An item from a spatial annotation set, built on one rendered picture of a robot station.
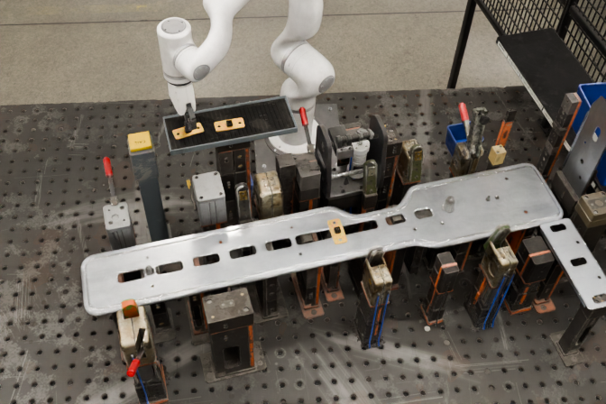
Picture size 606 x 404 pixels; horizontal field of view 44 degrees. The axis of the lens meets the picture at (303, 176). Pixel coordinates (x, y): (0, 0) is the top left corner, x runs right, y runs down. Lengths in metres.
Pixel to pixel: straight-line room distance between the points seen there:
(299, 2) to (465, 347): 1.12
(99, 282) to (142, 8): 2.67
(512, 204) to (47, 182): 1.55
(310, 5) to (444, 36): 2.27
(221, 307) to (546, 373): 0.98
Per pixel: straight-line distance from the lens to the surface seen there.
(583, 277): 2.19
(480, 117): 2.19
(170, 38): 1.87
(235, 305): 1.95
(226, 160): 2.23
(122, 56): 4.21
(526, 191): 2.32
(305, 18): 2.18
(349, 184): 2.27
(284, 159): 2.15
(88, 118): 2.91
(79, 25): 4.47
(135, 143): 2.14
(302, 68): 2.30
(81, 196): 2.65
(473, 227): 2.19
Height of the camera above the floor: 2.72
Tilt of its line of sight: 50 degrees down
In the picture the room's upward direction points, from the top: 2 degrees clockwise
